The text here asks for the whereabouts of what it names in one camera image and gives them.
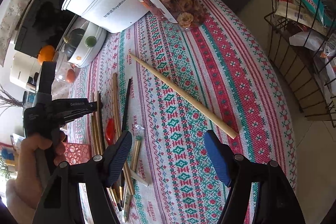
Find long thick bamboo chopstick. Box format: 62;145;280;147
128;53;238;139

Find brown wooden chopsticks bundle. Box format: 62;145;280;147
91;91;122;211

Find bamboo chopstick pair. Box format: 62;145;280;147
112;73;135;195

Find person's left hand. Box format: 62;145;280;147
6;133;52;214

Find red plastic spoon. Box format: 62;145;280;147
105;118;115;145

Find wrapped disposable chopsticks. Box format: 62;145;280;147
123;124;145;222

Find pink plastic basket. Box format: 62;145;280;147
64;143;91;165

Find white air fryer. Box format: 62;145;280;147
10;51;41;91

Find orange tangerine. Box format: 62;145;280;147
37;45;55;65

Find dark green pumpkin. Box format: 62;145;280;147
64;28;85;60

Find patterned tablecloth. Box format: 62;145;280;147
51;0;298;224

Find white ceramic casserole dish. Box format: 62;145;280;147
68;21;106;68

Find black wire storage rack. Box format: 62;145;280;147
264;0;335;126

